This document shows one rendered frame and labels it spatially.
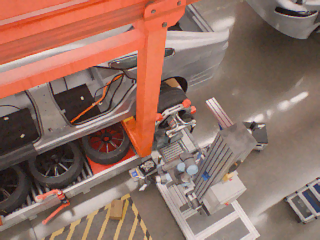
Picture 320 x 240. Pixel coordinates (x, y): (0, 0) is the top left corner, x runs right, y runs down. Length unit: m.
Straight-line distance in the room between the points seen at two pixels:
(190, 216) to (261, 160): 1.52
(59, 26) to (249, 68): 4.52
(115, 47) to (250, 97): 3.77
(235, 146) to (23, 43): 1.78
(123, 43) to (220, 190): 1.90
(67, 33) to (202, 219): 3.12
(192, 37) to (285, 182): 2.65
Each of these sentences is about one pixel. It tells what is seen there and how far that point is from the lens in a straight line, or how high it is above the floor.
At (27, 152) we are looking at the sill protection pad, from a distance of 3.94.
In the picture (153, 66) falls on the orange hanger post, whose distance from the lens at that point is 2.53.
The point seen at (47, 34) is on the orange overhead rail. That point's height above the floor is 3.00.
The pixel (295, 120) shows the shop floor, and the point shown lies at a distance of 5.69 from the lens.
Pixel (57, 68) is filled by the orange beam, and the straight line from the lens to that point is 2.15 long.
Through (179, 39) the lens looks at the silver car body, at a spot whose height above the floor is 1.79.
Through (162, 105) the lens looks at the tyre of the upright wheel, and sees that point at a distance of 3.79.
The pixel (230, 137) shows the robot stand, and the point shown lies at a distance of 2.72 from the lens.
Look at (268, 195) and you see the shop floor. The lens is 4.93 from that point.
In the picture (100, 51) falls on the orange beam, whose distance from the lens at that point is 2.18.
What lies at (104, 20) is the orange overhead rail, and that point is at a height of 3.00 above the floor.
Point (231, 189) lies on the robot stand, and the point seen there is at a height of 1.23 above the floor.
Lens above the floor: 4.35
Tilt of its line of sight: 60 degrees down
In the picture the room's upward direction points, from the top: 9 degrees clockwise
